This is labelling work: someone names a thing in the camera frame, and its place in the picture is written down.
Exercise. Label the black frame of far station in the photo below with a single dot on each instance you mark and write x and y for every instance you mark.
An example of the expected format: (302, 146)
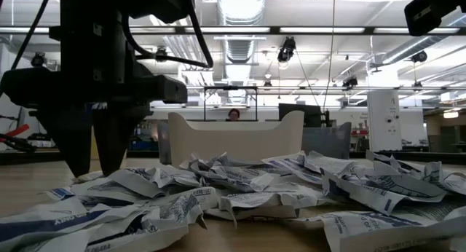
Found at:
(230, 87)

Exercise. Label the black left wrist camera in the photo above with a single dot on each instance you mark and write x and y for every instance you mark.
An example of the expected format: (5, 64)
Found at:
(160, 4)

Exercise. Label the black overhead camera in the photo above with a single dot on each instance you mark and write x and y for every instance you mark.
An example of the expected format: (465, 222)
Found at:
(287, 50)

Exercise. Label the person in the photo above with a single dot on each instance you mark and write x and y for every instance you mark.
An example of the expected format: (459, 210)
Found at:
(233, 114)

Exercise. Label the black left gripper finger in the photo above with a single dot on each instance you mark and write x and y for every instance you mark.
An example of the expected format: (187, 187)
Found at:
(74, 142)
(109, 142)

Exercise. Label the white square column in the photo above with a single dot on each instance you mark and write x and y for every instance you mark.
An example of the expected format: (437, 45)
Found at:
(384, 121)

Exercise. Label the black monitor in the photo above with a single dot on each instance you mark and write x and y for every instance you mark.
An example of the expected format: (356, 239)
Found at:
(299, 114)

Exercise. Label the white packet with navy block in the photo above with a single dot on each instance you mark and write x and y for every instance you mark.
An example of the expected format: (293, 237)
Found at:
(382, 232)
(47, 223)

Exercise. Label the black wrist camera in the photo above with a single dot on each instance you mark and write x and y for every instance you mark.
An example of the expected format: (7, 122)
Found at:
(160, 4)
(427, 13)

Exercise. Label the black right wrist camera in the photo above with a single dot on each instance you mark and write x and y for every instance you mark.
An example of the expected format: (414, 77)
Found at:
(427, 13)

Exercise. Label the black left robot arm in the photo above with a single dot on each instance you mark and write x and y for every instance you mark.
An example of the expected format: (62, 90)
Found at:
(91, 6)

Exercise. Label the large translucent grey bin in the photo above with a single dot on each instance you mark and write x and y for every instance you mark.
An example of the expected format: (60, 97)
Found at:
(327, 141)

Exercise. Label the silver ceiling duct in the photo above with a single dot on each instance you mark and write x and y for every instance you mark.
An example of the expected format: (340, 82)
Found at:
(240, 11)

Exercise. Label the white plastic bin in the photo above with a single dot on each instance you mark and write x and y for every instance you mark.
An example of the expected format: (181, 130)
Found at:
(236, 142)

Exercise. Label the red black clamp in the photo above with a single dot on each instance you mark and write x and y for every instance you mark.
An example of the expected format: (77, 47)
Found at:
(16, 131)

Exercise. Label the black ceiling-mounted camera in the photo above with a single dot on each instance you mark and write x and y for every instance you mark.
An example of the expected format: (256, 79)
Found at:
(419, 56)
(350, 82)
(38, 59)

